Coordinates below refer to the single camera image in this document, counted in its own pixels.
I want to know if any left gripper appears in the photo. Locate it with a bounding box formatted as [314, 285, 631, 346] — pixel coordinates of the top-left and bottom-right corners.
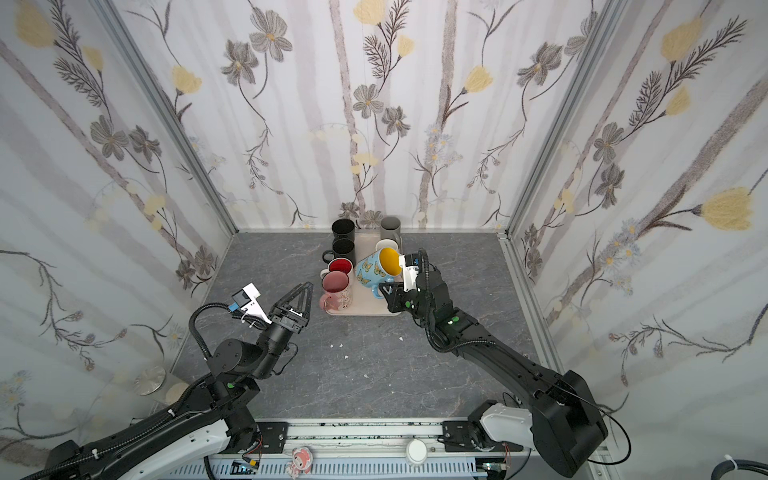
[246, 284, 306, 382]

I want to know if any blue butterfly mug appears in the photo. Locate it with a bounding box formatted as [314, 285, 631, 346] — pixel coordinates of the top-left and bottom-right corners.
[355, 247, 402, 299]

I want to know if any dark pink mug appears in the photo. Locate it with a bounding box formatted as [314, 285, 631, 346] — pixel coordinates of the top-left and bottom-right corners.
[319, 271, 352, 312]

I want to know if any cream white mug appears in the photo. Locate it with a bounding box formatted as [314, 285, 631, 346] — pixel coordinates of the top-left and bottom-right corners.
[320, 257, 354, 279]

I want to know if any white ribbed mug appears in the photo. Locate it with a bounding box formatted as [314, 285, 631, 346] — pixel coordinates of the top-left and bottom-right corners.
[375, 239, 399, 252]

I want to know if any grey ceramic mug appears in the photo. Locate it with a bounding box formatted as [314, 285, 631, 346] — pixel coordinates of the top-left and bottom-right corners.
[379, 216, 402, 245]

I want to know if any black and white mug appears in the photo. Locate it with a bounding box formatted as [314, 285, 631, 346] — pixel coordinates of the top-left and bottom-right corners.
[331, 218, 356, 241]

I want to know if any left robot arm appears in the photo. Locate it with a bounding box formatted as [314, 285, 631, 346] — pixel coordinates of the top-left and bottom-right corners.
[32, 282, 313, 479]

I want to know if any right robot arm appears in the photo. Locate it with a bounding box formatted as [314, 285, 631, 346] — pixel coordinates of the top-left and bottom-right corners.
[373, 248, 612, 478]

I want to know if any beige rectangular tray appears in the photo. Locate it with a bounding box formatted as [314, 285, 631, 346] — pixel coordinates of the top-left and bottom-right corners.
[327, 233, 402, 316]

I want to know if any white round knob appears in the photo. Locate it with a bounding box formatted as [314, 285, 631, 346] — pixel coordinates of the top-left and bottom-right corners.
[405, 438, 429, 466]

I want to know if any pink toy figure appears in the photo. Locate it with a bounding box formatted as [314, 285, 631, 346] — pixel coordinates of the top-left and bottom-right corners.
[287, 446, 313, 480]

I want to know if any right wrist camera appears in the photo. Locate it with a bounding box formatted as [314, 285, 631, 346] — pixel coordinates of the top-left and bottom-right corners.
[399, 253, 421, 292]

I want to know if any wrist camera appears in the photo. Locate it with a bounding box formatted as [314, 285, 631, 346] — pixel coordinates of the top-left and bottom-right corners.
[228, 283, 271, 324]
[399, 253, 421, 292]

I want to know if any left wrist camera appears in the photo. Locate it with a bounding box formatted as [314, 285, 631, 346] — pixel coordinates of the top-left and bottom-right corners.
[228, 283, 271, 324]

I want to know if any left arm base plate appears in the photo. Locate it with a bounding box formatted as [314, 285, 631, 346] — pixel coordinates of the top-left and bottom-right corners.
[256, 421, 289, 454]

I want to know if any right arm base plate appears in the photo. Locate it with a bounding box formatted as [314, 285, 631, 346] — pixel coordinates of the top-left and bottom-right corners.
[438, 420, 478, 453]

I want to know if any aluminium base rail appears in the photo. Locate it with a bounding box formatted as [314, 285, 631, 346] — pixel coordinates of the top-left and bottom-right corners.
[128, 418, 561, 479]

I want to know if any black cable loop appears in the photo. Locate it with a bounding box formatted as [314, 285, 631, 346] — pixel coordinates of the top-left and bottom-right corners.
[710, 457, 768, 480]

